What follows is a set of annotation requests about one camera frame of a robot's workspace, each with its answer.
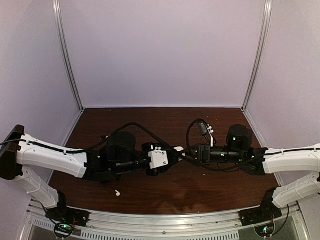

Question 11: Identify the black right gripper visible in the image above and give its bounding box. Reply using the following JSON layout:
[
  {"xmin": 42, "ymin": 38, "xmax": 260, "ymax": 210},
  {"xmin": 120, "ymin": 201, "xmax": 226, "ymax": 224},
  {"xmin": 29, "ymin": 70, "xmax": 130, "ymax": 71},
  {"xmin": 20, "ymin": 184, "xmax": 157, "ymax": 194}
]
[{"xmin": 177, "ymin": 142, "xmax": 244, "ymax": 168}]

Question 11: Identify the white earbud charging case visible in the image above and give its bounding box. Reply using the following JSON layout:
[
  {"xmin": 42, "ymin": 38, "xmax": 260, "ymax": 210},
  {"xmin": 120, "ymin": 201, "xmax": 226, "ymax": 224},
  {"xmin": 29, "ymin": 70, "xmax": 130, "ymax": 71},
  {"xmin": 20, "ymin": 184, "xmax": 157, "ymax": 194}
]
[{"xmin": 174, "ymin": 146, "xmax": 184, "ymax": 152}]

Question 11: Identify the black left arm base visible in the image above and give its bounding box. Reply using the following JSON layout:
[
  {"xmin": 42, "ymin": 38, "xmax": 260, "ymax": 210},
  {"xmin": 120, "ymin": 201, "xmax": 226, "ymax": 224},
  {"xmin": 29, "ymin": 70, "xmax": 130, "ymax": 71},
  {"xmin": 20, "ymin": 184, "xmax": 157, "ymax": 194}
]
[{"xmin": 42, "ymin": 191, "xmax": 90, "ymax": 240}]

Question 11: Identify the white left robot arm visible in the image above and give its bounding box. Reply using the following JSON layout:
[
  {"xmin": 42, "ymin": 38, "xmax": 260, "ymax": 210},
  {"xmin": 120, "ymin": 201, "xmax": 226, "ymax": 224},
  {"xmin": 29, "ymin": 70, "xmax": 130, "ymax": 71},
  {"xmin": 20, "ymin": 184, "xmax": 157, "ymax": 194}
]
[{"xmin": 0, "ymin": 125, "xmax": 186, "ymax": 222}]

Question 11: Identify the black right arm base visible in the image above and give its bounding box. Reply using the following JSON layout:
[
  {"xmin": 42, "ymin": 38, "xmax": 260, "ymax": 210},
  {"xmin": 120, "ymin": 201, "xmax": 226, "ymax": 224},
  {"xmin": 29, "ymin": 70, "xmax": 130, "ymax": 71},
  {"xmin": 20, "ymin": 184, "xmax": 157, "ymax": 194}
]
[{"xmin": 239, "ymin": 188, "xmax": 282, "ymax": 238}]

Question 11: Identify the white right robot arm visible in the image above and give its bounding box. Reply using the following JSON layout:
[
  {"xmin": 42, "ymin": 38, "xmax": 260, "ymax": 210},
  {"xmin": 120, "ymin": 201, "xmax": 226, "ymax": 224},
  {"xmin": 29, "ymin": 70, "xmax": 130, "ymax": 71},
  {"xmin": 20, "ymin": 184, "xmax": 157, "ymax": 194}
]
[{"xmin": 186, "ymin": 119, "xmax": 320, "ymax": 221}]

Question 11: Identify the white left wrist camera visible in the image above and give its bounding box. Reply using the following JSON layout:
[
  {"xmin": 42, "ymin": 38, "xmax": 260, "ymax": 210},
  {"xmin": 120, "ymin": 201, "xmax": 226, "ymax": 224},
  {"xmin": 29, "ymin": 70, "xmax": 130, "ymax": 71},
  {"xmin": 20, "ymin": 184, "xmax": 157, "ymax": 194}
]
[{"xmin": 148, "ymin": 145, "xmax": 169, "ymax": 169}]

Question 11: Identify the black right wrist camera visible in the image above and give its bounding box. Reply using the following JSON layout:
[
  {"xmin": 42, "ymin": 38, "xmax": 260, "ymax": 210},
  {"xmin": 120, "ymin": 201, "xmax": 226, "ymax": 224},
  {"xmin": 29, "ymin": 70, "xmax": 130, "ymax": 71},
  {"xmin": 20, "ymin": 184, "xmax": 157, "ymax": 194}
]
[{"xmin": 197, "ymin": 120, "xmax": 215, "ymax": 147}]

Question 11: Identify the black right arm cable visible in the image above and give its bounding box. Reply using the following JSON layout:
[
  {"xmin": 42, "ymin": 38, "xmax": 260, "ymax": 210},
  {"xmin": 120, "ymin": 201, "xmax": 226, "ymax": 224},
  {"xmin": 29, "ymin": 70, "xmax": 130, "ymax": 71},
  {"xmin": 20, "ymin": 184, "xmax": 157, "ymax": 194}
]
[{"xmin": 181, "ymin": 118, "xmax": 253, "ymax": 174}]

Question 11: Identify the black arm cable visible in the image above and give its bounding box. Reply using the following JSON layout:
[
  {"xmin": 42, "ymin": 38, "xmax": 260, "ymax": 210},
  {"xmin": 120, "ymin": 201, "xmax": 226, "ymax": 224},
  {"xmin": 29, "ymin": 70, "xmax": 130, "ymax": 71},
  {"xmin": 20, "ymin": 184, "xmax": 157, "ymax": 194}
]
[
  {"xmin": 181, "ymin": 118, "xmax": 253, "ymax": 174},
  {"xmin": 99, "ymin": 121, "xmax": 181, "ymax": 161}
]

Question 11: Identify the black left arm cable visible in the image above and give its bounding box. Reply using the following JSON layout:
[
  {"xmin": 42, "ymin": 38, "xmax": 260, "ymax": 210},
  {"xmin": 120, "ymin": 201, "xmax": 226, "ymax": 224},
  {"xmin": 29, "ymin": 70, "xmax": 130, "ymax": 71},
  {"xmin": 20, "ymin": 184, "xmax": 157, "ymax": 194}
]
[{"xmin": 99, "ymin": 121, "xmax": 181, "ymax": 161}]

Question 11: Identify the aluminium front table rail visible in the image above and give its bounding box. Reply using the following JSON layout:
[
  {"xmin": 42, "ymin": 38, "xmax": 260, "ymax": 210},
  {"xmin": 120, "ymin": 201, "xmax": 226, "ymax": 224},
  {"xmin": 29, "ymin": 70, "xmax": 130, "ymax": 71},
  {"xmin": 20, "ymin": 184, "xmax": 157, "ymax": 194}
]
[{"xmin": 17, "ymin": 199, "xmax": 311, "ymax": 240}]

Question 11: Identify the right aluminium corner post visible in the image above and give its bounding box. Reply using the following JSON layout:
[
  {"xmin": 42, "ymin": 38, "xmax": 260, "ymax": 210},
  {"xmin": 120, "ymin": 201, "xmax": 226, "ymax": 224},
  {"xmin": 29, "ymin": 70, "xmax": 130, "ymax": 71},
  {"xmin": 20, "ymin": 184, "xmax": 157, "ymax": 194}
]
[{"xmin": 241, "ymin": 0, "xmax": 273, "ymax": 112}]

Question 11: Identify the aluminium corner post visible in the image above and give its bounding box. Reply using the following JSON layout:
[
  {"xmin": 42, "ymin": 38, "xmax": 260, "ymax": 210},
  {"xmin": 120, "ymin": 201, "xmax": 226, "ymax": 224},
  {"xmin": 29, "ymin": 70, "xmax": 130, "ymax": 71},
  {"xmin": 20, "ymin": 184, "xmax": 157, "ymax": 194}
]
[
  {"xmin": 241, "ymin": 0, "xmax": 273, "ymax": 112},
  {"xmin": 52, "ymin": 0, "xmax": 84, "ymax": 112}
]

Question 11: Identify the left aluminium corner post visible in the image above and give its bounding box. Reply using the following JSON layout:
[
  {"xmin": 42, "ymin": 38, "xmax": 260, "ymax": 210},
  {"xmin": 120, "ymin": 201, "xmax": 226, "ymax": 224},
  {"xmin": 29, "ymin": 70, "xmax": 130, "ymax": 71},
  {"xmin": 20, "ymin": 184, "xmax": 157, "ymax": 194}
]
[{"xmin": 52, "ymin": 0, "xmax": 84, "ymax": 112}]

